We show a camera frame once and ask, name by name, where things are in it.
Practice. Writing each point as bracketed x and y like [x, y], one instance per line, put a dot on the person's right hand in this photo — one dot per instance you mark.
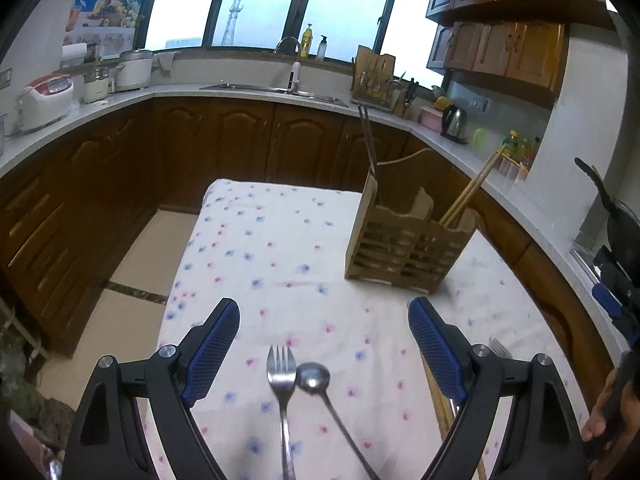
[596, 424]

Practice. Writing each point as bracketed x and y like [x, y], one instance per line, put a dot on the yellow oil bottle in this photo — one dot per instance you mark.
[306, 41]

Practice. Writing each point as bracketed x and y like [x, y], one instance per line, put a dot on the pink container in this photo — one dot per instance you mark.
[431, 119]

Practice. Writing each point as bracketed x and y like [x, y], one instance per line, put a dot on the green cap seasoning bottle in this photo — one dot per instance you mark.
[510, 144]

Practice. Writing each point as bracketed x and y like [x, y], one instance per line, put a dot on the floral white tablecloth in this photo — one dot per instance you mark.
[279, 253]

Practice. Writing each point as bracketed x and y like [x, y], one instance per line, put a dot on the black wok handle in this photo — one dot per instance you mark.
[594, 176]

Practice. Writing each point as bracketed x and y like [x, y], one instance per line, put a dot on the silver spoon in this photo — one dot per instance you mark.
[314, 378]

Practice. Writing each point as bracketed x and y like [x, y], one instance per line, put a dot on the paper towel roll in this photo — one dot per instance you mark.
[73, 54]

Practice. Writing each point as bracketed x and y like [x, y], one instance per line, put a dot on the fruit beach poster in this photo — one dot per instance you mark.
[110, 24]

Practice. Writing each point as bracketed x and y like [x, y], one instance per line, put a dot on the white red rice cooker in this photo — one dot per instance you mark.
[44, 100]

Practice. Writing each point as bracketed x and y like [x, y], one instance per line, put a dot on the wooden chopstick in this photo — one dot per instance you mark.
[444, 409]
[459, 204]

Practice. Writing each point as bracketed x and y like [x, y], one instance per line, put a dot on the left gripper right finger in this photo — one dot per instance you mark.
[523, 404]

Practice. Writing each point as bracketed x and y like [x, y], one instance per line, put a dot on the upper wooden cabinets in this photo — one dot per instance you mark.
[515, 47]

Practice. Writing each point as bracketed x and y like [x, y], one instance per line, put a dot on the metal chopstick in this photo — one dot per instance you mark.
[369, 145]

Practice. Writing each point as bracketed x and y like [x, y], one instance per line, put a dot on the small white pot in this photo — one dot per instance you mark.
[99, 84]

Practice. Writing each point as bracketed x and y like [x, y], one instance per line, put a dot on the pink spice jar rack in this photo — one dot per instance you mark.
[510, 169]

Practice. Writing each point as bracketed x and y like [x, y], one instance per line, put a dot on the white electric cooker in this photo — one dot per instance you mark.
[133, 70]

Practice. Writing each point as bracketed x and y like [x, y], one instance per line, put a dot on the wooden utensil holder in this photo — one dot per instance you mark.
[397, 236]

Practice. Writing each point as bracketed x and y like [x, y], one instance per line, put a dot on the wooden cabinets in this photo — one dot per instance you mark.
[515, 47]
[71, 209]

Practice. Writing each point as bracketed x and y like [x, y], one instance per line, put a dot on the wall power socket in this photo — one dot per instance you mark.
[5, 78]

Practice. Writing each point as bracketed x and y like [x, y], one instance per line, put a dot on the clear soap dispenser bottle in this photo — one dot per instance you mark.
[321, 52]

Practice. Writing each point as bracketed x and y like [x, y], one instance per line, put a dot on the wooden cutting board rack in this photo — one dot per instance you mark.
[373, 81]

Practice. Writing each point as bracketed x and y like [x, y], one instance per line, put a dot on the green cup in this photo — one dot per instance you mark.
[478, 137]

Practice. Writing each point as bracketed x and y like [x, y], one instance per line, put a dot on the knife block with knives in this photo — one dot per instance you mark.
[405, 99]

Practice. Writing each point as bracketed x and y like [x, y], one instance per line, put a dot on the hanging dish cloth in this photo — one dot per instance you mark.
[162, 62]

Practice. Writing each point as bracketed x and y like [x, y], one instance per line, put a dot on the lower wooden cabinets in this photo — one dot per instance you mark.
[71, 209]

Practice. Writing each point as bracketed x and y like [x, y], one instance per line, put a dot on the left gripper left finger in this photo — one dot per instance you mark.
[107, 440]

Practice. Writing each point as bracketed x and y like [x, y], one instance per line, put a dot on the stainless steel sink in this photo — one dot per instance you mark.
[309, 96]

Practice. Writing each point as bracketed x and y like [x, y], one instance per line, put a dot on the stainless electric kettle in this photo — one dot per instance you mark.
[454, 121]

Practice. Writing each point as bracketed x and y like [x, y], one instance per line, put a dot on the window frame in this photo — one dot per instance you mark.
[396, 27]

